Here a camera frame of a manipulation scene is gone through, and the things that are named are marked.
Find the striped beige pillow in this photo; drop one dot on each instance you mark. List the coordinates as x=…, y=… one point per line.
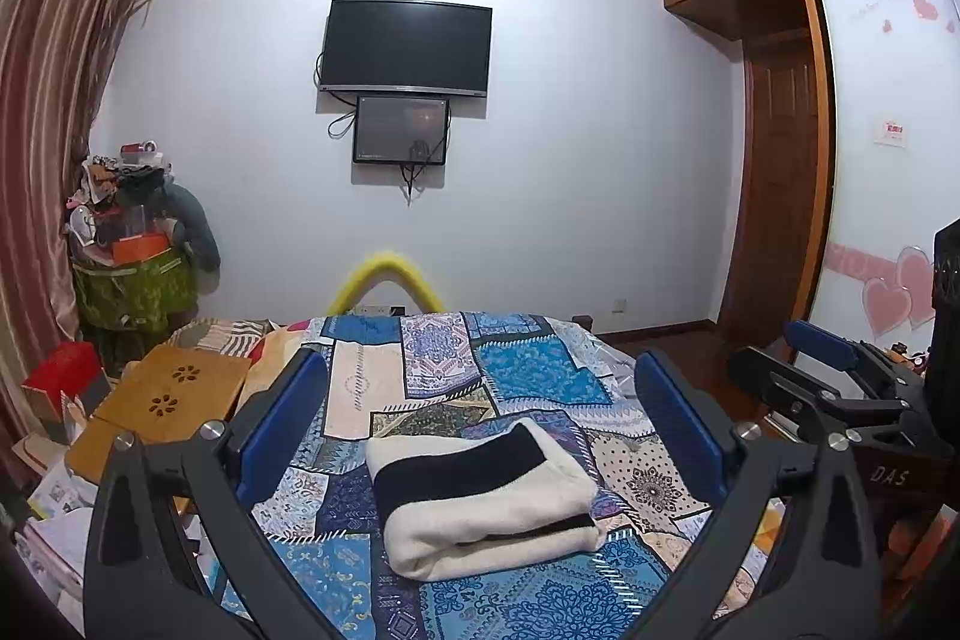
x=214, y=336

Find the white and red door sticker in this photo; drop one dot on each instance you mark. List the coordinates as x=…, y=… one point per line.
x=890, y=132

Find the wall-mounted black television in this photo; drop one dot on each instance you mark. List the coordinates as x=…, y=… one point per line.
x=405, y=44

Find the blue patchwork blanket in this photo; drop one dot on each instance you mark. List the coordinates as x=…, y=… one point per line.
x=525, y=370

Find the white heart-decorated sliding door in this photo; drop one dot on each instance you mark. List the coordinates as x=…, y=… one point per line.
x=877, y=197

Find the orange box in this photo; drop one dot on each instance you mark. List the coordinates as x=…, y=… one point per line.
x=141, y=248

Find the pile of clutter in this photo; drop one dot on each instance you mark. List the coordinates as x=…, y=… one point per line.
x=112, y=183

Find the yellow foam tube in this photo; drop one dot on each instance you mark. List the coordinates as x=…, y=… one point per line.
x=382, y=261

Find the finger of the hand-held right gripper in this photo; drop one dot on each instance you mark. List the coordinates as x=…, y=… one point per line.
x=780, y=385
x=821, y=342

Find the small black wall monitor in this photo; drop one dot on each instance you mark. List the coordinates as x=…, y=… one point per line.
x=390, y=130

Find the striped brown curtain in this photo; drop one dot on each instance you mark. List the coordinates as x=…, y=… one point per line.
x=45, y=123

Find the wooden folding lap table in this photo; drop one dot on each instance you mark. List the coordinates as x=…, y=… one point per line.
x=150, y=415

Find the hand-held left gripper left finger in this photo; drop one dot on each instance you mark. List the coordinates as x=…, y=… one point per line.
x=289, y=415

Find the black and cream striped sweater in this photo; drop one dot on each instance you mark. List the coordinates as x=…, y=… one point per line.
x=480, y=505

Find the red box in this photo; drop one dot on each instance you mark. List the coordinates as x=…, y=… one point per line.
x=64, y=374

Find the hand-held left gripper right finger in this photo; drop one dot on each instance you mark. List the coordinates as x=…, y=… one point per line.
x=679, y=419

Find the pile of white papers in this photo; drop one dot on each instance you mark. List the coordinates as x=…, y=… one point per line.
x=60, y=535

